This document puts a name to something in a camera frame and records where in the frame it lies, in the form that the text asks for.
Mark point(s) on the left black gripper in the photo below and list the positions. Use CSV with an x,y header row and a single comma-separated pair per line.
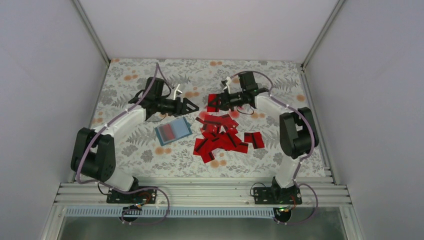
x,y
185,101

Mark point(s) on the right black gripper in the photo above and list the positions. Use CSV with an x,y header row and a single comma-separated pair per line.
x,y
225,102

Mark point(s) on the red striped card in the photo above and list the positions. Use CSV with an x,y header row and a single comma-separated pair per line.
x,y
210,104
166,133

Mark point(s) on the teal card holder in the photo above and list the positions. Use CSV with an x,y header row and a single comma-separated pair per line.
x,y
181,128

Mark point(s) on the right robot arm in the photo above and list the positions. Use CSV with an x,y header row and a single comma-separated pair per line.
x,y
297,130

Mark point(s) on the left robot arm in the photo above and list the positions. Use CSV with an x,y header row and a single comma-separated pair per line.
x,y
94,153

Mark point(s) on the white red-circle card right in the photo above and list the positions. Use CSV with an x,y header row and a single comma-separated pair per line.
x,y
234,114

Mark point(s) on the pile of red cards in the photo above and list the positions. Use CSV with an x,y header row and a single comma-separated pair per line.
x,y
219,132

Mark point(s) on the red card front bottom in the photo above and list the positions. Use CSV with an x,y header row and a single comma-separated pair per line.
x,y
207,157

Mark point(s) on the red card far right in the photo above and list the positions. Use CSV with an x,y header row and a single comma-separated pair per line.
x,y
255,138

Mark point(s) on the floral table mat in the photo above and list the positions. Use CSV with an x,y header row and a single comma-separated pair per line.
x,y
139,153

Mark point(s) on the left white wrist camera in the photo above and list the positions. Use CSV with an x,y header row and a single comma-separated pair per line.
x,y
176,91

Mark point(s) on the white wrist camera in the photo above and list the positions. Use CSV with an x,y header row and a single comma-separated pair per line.
x,y
176,91
226,84

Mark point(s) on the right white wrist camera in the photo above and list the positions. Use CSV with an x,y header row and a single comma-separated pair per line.
x,y
226,84

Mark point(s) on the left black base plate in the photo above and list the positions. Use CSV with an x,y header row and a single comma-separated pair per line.
x,y
143,195

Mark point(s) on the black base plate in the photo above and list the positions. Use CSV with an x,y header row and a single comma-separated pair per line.
x,y
277,196
143,195

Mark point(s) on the grey slotted cable duct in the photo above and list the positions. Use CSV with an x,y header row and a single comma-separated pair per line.
x,y
173,212

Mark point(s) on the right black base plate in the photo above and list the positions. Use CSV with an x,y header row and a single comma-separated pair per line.
x,y
277,196

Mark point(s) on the aluminium rail frame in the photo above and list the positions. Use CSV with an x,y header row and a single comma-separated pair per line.
x,y
210,192

